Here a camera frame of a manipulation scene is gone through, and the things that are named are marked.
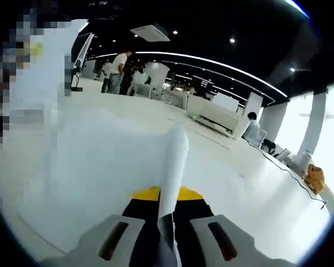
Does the orange plush toy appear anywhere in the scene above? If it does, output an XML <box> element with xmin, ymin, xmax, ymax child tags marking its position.
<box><xmin>306</xmin><ymin>164</ymin><xmax>326</xmax><ymax>193</ymax></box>

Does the black chair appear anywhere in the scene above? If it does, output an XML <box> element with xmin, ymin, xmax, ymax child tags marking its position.
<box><xmin>263</xmin><ymin>140</ymin><xmax>276</xmax><ymax>155</ymax></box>

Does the white printer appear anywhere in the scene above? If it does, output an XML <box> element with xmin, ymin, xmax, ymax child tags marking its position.
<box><xmin>186</xmin><ymin>96</ymin><xmax>252</xmax><ymax>140</ymax></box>

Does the white jug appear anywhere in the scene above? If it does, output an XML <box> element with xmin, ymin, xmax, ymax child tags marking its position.
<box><xmin>302</xmin><ymin>150</ymin><xmax>314</xmax><ymax>175</ymax></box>

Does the stack of white printing papers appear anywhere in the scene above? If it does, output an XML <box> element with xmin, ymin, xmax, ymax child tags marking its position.
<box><xmin>0</xmin><ymin>18</ymin><xmax>247</xmax><ymax>267</ymax></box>

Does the ceiling air conditioner unit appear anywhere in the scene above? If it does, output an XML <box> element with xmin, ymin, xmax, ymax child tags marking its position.
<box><xmin>130</xmin><ymin>23</ymin><xmax>171</xmax><ymax>42</ymax></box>

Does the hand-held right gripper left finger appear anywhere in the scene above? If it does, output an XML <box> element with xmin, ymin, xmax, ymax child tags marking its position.
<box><xmin>41</xmin><ymin>186</ymin><xmax>160</xmax><ymax>267</ymax></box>

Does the white table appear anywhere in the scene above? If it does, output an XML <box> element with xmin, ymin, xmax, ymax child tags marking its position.
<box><xmin>0</xmin><ymin>76</ymin><xmax>334</xmax><ymax>265</ymax></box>

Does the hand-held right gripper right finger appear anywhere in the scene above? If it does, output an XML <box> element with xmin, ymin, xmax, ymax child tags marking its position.
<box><xmin>174</xmin><ymin>186</ymin><xmax>296</xmax><ymax>267</ymax></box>

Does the thin dark cable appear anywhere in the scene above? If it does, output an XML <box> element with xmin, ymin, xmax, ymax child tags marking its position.
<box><xmin>246</xmin><ymin>141</ymin><xmax>328</xmax><ymax>201</ymax></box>

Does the grey mesh office chair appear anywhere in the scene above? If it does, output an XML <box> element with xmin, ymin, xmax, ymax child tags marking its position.
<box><xmin>243</xmin><ymin>128</ymin><xmax>268</xmax><ymax>148</ymax></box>

